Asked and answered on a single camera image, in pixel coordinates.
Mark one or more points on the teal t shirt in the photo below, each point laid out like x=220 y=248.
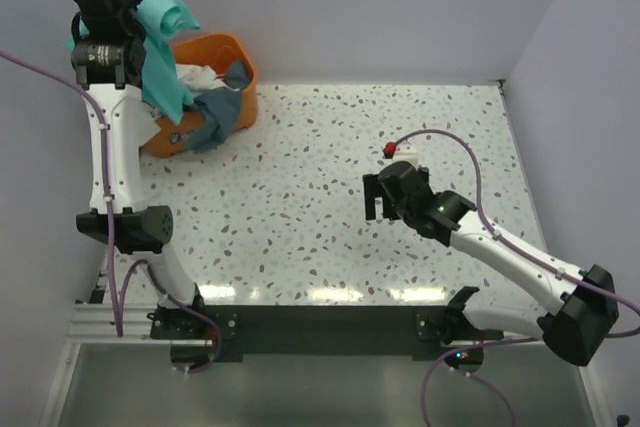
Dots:
x=163 y=20

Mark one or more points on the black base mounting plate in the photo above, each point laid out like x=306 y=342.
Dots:
x=230 y=333

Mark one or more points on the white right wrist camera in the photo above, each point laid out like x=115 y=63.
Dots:
x=398 y=152

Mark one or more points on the orange plastic laundry basket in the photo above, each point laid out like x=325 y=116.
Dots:
x=218 y=71

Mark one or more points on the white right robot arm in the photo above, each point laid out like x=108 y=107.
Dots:
x=578 y=310

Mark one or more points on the white shirt in basket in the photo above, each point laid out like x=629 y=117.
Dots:
x=198 y=79

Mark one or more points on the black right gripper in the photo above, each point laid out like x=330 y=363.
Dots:
x=373 y=190

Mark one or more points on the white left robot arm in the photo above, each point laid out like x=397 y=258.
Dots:
x=119 y=214

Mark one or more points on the dark blue grey shirt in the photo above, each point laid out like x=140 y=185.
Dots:
x=220 y=109

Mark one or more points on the aluminium frame rail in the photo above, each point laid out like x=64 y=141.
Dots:
x=93 y=323

